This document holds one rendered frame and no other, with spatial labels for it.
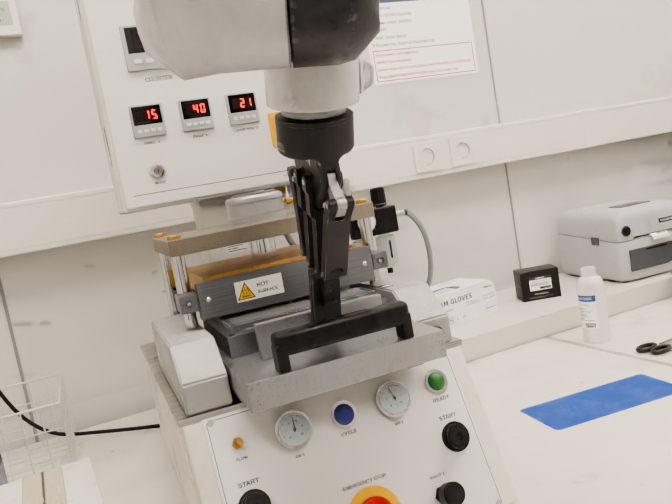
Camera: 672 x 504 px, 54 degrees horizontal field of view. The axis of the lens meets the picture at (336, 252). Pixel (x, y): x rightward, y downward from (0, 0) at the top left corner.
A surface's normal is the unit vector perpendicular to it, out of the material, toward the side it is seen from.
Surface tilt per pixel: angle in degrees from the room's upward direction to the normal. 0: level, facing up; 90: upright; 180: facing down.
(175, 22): 122
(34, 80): 90
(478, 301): 90
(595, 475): 0
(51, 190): 90
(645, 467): 0
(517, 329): 90
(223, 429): 65
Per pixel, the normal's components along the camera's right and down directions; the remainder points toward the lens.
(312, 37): 0.05, 0.82
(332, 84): 0.46, 0.36
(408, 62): 0.39, 0.04
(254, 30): 0.09, 0.54
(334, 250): 0.37, 0.58
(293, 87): -0.33, 0.41
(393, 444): 0.26, -0.37
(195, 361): 0.11, -0.71
